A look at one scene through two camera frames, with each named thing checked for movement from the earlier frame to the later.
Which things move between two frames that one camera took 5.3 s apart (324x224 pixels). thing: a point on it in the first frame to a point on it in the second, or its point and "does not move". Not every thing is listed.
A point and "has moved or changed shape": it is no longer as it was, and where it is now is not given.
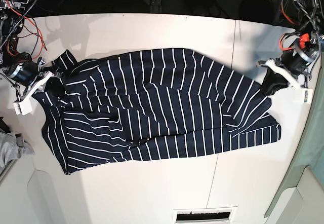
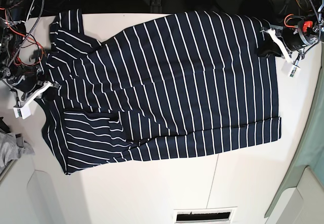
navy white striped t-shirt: [112, 106] has moved or changed shape
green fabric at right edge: [312, 156] does not move
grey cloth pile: [9, 150] does not move
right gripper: [294, 63] to [293, 39]
